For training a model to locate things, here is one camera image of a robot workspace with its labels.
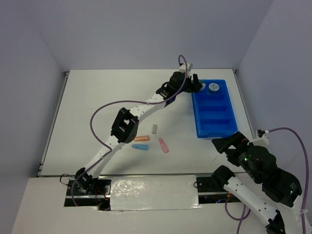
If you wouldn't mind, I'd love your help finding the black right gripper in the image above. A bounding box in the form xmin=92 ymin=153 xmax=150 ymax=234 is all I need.
xmin=211 ymin=129 xmax=260 ymax=182

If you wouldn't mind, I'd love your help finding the pink correction tape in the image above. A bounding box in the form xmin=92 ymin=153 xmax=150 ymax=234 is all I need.
xmin=158 ymin=138 xmax=169 ymax=153

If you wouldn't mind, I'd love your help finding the orange correction tape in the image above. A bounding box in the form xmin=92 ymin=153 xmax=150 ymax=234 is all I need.
xmin=134 ymin=135 xmax=150 ymax=141

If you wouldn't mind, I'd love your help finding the blue correction tape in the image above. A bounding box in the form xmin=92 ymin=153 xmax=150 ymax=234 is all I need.
xmin=132 ymin=144 xmax=149 ymax=151

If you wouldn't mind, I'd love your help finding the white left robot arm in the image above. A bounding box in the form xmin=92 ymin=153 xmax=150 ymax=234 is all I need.
xmin=74 ymin=71 xmax=205 ymax=195

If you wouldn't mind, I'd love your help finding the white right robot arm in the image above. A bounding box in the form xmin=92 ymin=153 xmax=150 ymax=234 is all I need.
xmin=211 ymin=130 xmax=312 ymax=234

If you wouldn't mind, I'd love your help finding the blue compartment tray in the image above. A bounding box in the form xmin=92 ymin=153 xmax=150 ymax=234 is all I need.
xmin=192 ymin=79 xmax=238 ymax=138

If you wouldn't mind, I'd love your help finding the grey eraser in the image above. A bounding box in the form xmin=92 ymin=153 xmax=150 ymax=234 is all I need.
xmin=152 ymin=124 xmax=157 ymax=134

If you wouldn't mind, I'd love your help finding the silver foil cover plate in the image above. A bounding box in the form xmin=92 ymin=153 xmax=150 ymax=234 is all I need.
xmin=110 ymin=175 xmax=202 ymax=211

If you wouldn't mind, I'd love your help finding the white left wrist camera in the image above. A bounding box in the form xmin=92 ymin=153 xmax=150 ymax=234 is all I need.
xmin=178 ymin=62 xmax=193 ymax=72

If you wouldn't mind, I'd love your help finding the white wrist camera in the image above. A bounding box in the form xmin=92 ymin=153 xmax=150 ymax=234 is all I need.
xmin=249 ymin=129 xmax=269 ymax=147
xmin=178 ymin=62 xmax=193 ymax=72

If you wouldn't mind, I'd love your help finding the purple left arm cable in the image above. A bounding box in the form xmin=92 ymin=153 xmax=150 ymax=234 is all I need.
xmin=71 ymin=55 xmax=190 ymax=207

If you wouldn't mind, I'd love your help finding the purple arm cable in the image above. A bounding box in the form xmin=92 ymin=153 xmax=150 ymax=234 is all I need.
xmin=71 ymin=55 xmax=190 ymax=207
xmin=224 ymin=127 xmax=309 ymax=234

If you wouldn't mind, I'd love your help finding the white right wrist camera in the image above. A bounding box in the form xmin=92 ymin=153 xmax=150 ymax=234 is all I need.
xmin=249 ymin=129 xmax=269 ymax=147

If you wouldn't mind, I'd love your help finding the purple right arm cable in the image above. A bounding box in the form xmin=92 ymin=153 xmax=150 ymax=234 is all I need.
xmin=224 ymin=127 xmax=309 ymax=234

